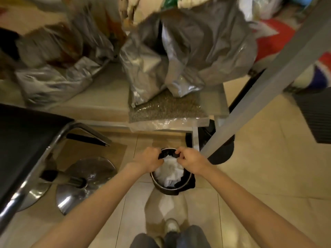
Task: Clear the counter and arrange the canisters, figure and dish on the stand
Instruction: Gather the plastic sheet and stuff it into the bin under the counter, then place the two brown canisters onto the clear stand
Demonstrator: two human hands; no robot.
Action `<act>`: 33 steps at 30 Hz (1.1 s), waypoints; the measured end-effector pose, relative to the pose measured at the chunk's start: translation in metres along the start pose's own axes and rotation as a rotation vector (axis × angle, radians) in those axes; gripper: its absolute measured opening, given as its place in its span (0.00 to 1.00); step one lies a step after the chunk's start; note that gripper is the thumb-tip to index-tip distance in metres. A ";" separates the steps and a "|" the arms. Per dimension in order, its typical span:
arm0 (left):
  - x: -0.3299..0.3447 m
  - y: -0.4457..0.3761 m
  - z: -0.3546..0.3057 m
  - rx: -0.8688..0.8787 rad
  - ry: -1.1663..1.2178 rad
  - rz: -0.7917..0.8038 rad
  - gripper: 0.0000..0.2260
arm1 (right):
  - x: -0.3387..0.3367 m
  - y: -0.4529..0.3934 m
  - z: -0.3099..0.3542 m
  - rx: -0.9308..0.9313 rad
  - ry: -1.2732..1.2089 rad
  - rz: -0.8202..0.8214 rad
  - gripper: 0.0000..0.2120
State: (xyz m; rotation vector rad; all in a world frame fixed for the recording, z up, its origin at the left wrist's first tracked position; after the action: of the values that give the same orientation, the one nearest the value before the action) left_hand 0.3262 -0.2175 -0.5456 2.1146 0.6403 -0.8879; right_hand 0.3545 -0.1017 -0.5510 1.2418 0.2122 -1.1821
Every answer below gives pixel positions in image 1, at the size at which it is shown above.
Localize person's left hand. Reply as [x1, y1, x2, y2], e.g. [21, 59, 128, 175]
[130, 147, 164, 174]

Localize person's right hand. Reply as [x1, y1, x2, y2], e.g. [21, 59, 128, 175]
[175, 147, 210, 176]

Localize black trash bag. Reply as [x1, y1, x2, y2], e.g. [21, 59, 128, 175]
[151, 149, 196, 196]

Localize person's left forearm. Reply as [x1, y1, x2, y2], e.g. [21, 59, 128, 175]
[31, 163, 150, 248]

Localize person's right forearm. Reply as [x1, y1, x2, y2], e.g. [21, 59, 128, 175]
[194, 163, 319, 248]

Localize white crumpled paper waste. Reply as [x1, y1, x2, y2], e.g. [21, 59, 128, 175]
[155, 155, 185, 188]

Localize round metal trash bin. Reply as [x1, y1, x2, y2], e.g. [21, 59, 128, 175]
[150, 148, 193, 193]

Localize black round base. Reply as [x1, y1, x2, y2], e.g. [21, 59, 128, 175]
[185, 120, 235, 165]

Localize clear bag of grey granules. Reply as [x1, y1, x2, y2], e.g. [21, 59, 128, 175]
[128, 89, 210, 132]

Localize person's white shoe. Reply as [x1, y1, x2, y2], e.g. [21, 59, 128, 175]
[164, 218, 180, 235]

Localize low beige shelf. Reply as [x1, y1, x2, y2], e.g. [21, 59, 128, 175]
[0, 62, 230, 153]

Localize chrome round stool base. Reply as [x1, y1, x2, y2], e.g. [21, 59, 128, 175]
[17, 156, 117, 216]

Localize person's grey trousers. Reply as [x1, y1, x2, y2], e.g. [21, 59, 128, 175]
[129, 225, 212, 248]

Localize large silver foil bag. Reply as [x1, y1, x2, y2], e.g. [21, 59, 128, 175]
[119, 0, 258, 108]

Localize crumpled silver foil bag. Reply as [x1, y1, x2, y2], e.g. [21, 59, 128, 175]
[14, 13, 117, 106]

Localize black bar stool seat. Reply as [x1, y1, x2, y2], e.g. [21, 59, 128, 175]
[0, 104, 112, 225]

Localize black ribbed mat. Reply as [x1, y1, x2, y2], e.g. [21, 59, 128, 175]
[292, 87, 331, 144]

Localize red white blue bag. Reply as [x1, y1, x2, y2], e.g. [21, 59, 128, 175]
[249, 18, 331, 91]

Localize white plastic bag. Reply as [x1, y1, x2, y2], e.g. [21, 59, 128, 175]
[238, 0, 285, 21]

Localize grey metal post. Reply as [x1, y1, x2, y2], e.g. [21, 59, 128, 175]
[200, 0, 331, 158]

